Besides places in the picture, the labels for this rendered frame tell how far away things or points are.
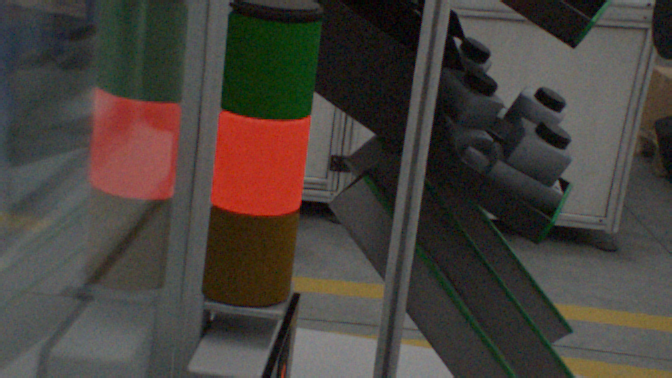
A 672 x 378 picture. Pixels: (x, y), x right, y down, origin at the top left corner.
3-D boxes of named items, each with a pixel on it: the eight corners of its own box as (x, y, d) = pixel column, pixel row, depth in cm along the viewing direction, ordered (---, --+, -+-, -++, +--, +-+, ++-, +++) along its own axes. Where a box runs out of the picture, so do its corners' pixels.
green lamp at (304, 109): (316, 105, 72) (327, 12, 71) (305, 126, 67) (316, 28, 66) (223, 91, 72) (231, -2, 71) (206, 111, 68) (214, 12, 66)
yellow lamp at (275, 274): (295, 280, 75) (305, 196, 74) (283, 312, 70) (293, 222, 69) (206, 267, 75) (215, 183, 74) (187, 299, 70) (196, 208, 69)
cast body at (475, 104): (475, 168, 118) (522, 102, 116) (444, 161, 115) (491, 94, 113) (420, 112, 123) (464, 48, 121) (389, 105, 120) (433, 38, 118)
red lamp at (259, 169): (306, 194, 74) (316, 107, 72) (294, 221, 69) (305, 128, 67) (215, 181, 74) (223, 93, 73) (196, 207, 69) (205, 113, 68)
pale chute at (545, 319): (537, 351, 143) (574, 330, 142) (519, 401, 131) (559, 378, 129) (375, 133, 142) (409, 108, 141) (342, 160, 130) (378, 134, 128)
